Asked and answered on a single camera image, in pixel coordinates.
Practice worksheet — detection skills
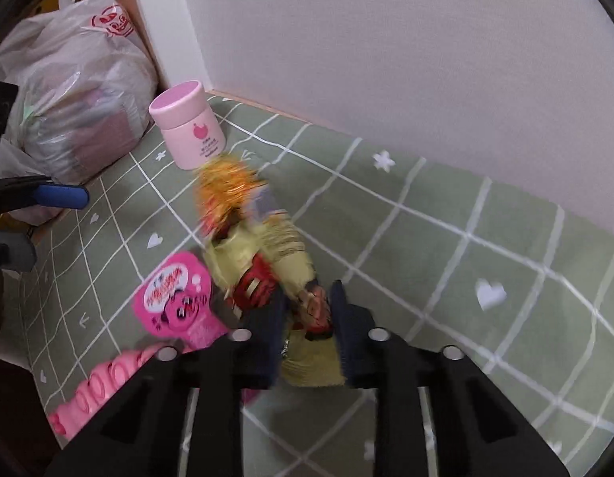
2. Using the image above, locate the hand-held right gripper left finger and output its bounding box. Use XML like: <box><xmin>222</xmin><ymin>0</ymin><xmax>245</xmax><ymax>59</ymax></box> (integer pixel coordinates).
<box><xmin>43</xmin><ymin>288</ymin><xmax>290</xmax><ymax>477</ymax></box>

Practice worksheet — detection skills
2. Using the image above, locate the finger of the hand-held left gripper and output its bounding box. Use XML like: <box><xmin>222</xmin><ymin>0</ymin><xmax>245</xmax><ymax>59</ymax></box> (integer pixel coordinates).
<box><xmin>0</xmin><ymin>231</ymin><xmax>38</xmax><ymax>271</ymax></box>
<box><xmin>0</xmin><ymin>175</ymin><xmax>89</xmax><ymax>212</ymax></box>

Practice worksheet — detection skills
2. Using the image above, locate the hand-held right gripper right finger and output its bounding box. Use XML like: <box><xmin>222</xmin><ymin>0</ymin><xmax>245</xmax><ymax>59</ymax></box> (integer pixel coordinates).
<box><xmin>329</xmin><ymin>279</ymin><xmax>571</xmax><ymax>477</ymax></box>

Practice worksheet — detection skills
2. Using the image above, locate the yellow packet with red label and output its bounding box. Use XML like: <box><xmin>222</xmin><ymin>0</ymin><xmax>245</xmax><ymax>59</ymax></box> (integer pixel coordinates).
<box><xmin>202</xmin><ymin>209</ymin><xmax>348</xmax><ymax>388</ymax></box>

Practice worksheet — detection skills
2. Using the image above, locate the pink cartoon pouch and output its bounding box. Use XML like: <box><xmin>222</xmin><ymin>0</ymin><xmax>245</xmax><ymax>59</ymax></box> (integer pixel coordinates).
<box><xmin>132</xmin><ymin>251</ymin><xmax>228</xmax><ymax>353</ymax></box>

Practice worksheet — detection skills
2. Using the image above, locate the gold noodle wrapper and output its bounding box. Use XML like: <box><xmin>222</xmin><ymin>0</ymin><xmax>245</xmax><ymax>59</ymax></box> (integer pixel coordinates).
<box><xmin>195</xmin><ymin>154</ymin><xmax>273</xmax><ymax>237</ymax></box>

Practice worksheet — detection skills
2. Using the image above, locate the white plastic shopping bag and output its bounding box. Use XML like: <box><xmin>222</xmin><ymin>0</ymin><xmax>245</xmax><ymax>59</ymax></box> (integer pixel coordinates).
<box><xmin>0</xmin><ymin>0</ymin><xmax>159</xmax><ymax>224</ymax></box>

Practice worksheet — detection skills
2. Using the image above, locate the green checked tablecloth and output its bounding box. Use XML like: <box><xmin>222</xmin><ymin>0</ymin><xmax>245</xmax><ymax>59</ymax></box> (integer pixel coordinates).
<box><xmin>16</xmin><ymin>95</ymin><xmax>614</xmax><ymax>477</ymax></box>

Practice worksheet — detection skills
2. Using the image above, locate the pink jar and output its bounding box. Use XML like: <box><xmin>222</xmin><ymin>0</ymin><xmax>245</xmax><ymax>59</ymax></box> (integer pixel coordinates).
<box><xmin>149</xmin><ymin>81</ymin><xmax>225</xmax><ymax>171</ymax></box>

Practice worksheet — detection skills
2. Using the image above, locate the pink caterpillar toy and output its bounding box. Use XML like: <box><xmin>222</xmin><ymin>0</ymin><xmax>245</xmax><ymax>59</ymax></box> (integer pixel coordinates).
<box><xmin>47</xmin><ymin>343</ymin><xmax>176</xmax><ymax>440</ymax></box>

